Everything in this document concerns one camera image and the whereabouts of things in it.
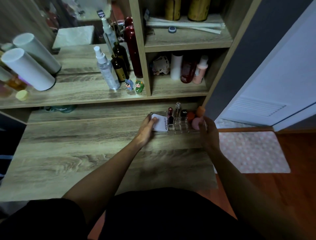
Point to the person's left hand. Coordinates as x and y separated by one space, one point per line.
144 133

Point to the person's right hand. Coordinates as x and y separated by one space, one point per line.
211 137

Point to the person's right thumb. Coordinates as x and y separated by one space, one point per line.
202 126

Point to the person's left thumb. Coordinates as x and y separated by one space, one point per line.
152 120

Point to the clear acrylic makeup organizer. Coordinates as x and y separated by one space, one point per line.
181 127

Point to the person's left forearm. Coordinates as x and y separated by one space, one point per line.
106 173

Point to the person's right forearm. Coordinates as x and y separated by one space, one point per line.
246 192

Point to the pink makeup sponge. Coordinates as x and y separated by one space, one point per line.
196 123

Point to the white compact case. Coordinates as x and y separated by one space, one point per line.
161 124

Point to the orange makeup sponge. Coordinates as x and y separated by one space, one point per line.
200 111

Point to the red makeup sponge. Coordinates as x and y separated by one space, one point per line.
190 115

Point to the dark red lipstick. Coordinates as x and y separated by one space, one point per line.
170 116

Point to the black lipstick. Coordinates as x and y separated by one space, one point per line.
184 115

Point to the clear lipstick tube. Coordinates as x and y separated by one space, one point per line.
177 111

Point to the green cartoon figurine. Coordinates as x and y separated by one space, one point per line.
139 87

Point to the blue cartoon figurine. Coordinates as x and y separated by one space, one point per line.
129 84

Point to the pink bottle white cap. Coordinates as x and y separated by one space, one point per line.
200 71

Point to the white toy figurine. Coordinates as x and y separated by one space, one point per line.
161 65

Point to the short dark red bottle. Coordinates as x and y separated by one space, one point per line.
188 71

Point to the pink dotted floor mat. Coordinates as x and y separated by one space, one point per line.
254 153

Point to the white tube bottle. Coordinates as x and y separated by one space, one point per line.
176 66

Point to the dark amber glass bottle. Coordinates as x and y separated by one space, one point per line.
120 70

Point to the clear spray bottle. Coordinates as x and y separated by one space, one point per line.
108 73

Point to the tall dark red bottle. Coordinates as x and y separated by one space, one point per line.
134 52

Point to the wooden shelf cabinet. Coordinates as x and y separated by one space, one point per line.
177 42

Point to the green item under shelf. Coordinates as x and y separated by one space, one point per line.
61 108

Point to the white door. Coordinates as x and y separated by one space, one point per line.
279 74

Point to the small blue round jar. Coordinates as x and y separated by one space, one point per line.
172 29

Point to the person's black shorts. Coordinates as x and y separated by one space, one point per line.
153 217

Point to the mirror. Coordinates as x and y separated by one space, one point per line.
74 56

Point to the bundle of white sticks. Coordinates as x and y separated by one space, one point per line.
187 25

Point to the white cylinder container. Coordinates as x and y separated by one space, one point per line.
29 69

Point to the small amber bottle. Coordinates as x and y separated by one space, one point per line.
16 84

